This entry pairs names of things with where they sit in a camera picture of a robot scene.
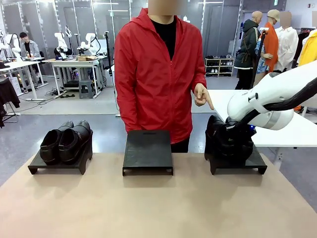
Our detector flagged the person's left forearm red sleeve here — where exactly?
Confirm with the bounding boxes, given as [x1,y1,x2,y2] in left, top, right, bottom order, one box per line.
[188,60,208,94]

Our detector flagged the mannequin in dark jacket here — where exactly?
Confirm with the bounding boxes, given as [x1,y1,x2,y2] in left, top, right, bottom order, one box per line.
[233,10,264,90]

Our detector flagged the figure in white shirt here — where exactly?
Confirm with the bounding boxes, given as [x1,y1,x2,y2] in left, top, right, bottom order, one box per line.
[269,11,300,74]

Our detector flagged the seated person grey jacket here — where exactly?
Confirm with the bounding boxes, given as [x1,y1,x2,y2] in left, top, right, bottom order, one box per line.
[19,32,41,59]

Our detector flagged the person in red jacket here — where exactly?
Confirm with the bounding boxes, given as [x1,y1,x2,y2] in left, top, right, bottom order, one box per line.
[113,7,208,154]

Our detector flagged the black shoe stand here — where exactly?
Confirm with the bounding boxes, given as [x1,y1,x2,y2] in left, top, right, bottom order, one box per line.
[122,129,174,177]
[204,142,268,176]
[27,128,94,176]

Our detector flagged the person's right forearm red sleeve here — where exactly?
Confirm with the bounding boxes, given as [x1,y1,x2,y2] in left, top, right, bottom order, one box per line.
[114,84,135,134]

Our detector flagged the white background desk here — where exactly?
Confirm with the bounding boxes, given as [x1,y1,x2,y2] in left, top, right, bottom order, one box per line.
[0,57,49,101]
[49,57,104,99]

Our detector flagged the white shoe rack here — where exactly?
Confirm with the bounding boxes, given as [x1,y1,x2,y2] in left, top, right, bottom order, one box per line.
[204,57,235,77]

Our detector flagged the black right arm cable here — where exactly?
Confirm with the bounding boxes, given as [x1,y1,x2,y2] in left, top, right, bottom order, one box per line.
[232,83,317,130]

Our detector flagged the black stand pole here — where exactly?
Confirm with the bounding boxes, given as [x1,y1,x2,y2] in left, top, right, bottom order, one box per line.
[104,30,115,76]

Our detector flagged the floor cables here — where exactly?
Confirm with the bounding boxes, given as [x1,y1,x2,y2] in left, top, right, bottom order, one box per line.
[44,87,68,99]

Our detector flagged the black leather buckle shoe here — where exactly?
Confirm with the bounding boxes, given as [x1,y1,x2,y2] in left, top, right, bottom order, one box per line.
[205,115,232,157]
[58,119,91,165]

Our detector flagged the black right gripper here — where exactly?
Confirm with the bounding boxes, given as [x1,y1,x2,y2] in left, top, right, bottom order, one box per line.
[231,123,258,144]

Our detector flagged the mannequin orange garment beige hat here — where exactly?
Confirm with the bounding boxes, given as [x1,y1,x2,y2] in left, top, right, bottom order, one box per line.
[253,9,281,85]

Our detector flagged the person's left hand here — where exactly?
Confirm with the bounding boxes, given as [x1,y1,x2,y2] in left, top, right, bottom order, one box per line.
[193,83,215,111]

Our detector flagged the yellow garment orange trousers mannequin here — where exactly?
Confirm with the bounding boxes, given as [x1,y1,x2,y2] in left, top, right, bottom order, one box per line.
[297,29,317,67]

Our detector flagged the black tripod pole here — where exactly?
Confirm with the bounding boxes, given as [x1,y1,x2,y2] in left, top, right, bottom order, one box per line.
[248,27,270,91]

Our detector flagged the grey plastic stool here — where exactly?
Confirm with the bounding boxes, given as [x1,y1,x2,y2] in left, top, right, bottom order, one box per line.
[79,79,96,100]

